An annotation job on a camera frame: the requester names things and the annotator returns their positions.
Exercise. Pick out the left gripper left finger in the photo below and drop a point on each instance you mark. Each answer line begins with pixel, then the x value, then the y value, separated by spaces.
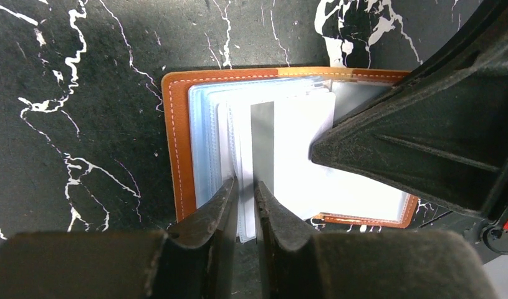
pixel 192 259

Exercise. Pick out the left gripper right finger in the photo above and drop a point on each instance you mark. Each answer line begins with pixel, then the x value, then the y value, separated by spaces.
pixel 298 261

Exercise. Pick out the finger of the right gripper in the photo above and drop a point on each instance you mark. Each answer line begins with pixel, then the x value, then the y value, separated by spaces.
pixel 442 132

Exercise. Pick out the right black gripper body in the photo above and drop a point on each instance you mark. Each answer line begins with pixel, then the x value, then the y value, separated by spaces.
pixel 490 237

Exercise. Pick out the brown leather card holder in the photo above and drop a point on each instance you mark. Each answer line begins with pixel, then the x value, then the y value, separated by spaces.
pixel 208 125

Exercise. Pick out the white credit card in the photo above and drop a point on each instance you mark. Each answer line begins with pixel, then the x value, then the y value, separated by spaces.
pixel 283 132

